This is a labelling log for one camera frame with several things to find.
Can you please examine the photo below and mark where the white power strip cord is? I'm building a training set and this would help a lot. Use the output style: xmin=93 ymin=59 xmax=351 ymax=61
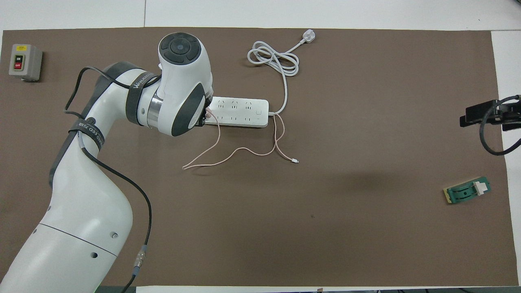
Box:
xmin=247 ymin=29 xmax=317 ymax=117

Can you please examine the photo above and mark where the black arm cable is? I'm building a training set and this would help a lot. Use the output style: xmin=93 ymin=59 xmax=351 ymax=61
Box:
xmin=479 ymin=94 xmax=521 ymax=157
xmin=64 ymin=66 xmax=164 ymax=293

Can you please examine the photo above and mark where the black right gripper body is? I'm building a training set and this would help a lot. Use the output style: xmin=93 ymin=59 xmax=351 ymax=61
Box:
xmin=494 ymin=97 xmax=521 ymax=132

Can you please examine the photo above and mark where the green knife switch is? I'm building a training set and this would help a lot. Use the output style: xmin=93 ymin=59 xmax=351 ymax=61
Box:
xmin=443 ymin=176 xmax=492 ymax=205

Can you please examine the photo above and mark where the pink charging cable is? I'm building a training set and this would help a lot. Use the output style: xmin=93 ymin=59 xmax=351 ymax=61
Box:
xmin=182 ymin=112 xmax=300 ymax=171

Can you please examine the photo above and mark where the white power strip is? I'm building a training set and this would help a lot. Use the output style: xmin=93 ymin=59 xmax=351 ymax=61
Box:
xmin=207 ymin=97 xmax=269 ymax=128

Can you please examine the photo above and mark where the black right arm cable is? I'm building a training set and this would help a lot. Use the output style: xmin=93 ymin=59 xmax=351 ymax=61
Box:
xmin=479 ymin=94 xmax=521 ymax=157

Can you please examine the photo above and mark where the brown table mat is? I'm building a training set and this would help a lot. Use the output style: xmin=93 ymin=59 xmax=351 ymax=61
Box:
xmin=0 ymin=27 xmax=514 ymax=287

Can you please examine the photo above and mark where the grey on-off switch box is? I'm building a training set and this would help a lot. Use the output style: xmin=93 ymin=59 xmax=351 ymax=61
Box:
xmin=9 ymin=44 xmax=43 ymax=82

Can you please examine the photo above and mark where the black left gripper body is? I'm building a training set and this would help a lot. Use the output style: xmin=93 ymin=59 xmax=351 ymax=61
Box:
xmin=199 ymin=96 xmax=213 ymax=128

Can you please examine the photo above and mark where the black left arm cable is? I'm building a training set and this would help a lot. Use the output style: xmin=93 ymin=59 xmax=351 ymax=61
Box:
xmin=64 ymin=66 xmax=164 ymax=293

